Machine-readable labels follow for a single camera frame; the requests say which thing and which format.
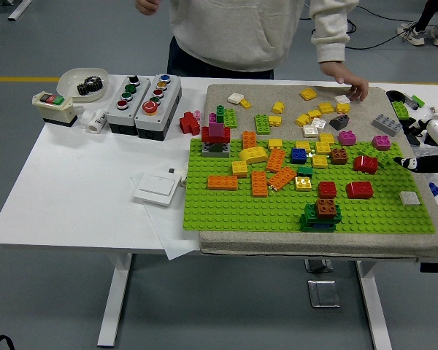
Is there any yellow curved brick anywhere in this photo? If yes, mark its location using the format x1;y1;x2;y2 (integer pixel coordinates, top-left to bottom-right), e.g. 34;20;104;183
239;146;269;165

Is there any red square brick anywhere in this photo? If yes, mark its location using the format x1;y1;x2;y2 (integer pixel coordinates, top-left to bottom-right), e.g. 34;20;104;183
317;181;338;200

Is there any person's left hand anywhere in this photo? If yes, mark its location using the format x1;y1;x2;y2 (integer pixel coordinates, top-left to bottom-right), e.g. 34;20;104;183
319;61;369;102

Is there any white table leg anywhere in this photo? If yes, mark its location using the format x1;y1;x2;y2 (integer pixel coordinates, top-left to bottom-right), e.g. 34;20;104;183
96;253;134;347
353;260;393;350

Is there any black floor cable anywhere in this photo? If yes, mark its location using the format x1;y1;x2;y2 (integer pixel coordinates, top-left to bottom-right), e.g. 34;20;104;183
299;3;406;50

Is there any white paper sheet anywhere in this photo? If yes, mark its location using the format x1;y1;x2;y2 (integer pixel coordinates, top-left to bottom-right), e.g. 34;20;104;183
130;171;201;262

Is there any white table foot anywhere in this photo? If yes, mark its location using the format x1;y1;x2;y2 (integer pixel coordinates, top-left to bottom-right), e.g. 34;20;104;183
1;0;34;21

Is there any person's right hand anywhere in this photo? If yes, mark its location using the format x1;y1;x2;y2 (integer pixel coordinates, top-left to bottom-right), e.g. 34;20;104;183
135;0;161;15

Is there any red cross-shaped brick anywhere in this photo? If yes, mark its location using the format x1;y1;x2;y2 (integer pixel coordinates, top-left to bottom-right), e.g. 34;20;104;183
178;112;201;136

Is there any lime green studded baseplate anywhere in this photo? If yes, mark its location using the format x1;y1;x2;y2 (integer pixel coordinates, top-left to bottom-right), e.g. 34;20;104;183
182;137;437;233

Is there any white pipe fitting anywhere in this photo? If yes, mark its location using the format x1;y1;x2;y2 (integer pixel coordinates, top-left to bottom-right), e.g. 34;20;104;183
80;108;109;134

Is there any orange long brick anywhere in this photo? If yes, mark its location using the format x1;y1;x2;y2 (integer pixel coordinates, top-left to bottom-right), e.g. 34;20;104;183
250;170;269;198
207;175;239;191
242;131;259;150
266;166;298;192
265;148;286;174

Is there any pink square brick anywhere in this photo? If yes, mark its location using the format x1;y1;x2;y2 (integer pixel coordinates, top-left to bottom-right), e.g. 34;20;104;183
338;131;358;147
371;134;392;152

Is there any black metal gear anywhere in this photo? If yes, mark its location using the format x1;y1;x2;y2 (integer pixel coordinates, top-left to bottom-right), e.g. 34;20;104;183
76;75;105;96

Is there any white wall switch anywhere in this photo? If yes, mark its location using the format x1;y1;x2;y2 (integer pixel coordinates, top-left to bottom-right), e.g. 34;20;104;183
133;173;182;208

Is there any black flat part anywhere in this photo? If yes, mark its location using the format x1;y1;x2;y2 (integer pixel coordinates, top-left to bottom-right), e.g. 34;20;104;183
407;131;430;147

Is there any grey emergency stop box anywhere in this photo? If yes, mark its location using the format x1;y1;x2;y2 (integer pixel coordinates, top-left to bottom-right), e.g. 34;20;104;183
134;74;183;141

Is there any grey four-button control box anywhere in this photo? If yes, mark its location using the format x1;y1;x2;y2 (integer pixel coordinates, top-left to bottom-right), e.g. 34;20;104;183
106;75;153;136

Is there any white plastic bowl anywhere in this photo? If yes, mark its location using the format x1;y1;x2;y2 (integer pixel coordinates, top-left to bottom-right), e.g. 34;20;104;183
56;67;110;104

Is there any metal floor plate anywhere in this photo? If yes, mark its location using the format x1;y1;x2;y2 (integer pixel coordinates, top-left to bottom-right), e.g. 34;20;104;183
307;279;341;309

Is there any cream red-green switch box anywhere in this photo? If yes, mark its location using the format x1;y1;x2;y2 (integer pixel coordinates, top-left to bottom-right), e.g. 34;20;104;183
31;90;80;128

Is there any background person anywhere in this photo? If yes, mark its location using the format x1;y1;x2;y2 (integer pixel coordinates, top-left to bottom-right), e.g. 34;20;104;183
396;0;438;48

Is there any silver tool green tip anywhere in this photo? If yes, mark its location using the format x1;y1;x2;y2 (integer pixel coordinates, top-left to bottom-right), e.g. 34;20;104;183
403;93;426;110

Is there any dark green long brick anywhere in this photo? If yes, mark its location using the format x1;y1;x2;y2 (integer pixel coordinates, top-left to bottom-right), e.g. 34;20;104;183
299;214;337;233
304;203;343;225

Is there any multicolour brick tower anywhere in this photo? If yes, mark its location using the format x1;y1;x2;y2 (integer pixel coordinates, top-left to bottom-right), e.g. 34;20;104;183
200;104;232;158

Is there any brown square brick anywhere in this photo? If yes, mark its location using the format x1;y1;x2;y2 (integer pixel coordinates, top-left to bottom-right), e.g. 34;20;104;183
330;147;349;165
315;198;339;220

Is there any grey-brown foam mat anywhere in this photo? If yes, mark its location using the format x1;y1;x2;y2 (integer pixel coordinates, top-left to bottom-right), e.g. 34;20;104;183
199;83;438;260

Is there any lime green long brick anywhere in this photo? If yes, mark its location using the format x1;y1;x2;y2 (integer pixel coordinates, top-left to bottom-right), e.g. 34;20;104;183
254;114;273;136
357;141;391;168
391;101;412;120
223;108;239;129

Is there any dark grey sloped brick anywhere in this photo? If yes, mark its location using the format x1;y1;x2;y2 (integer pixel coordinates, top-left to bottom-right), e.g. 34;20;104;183
329;114;350;131

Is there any metal table bracket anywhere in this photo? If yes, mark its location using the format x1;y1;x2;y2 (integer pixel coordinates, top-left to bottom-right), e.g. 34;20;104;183
304;258;335;273

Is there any light grey long brick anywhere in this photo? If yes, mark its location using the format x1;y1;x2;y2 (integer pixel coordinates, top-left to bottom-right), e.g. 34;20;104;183
371;114;403;139

